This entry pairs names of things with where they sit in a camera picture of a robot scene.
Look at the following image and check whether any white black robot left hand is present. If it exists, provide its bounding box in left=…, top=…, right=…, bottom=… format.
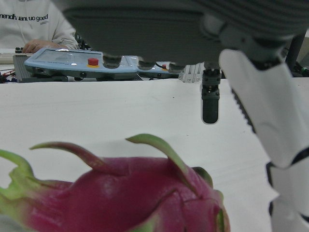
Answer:
left=52, top=0, right=309, bottom=232

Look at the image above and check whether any pink dragon fruit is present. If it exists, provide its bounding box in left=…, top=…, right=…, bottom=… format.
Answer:
left=0, top=133, right=231, bottom=232

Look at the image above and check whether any small blue-grey teach pendant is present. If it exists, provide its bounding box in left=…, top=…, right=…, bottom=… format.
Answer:
left=137, top=61, right=181, bottom=79

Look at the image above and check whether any large blue-grey teach pendant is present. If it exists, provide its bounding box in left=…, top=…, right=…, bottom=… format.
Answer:
left=24, top=47, right=140, bottom=79

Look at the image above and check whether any person in white sweater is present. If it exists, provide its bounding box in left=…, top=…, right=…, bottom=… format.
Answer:
left=0, top=0, right=80, bottom=54

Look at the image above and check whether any black computer monitor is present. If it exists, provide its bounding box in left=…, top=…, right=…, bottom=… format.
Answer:
left=287, top=33, right=307, bottom=78

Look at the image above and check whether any aluminium profile post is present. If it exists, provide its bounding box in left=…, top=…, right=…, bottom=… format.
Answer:
left=178, top=62, right=205, bottom=84

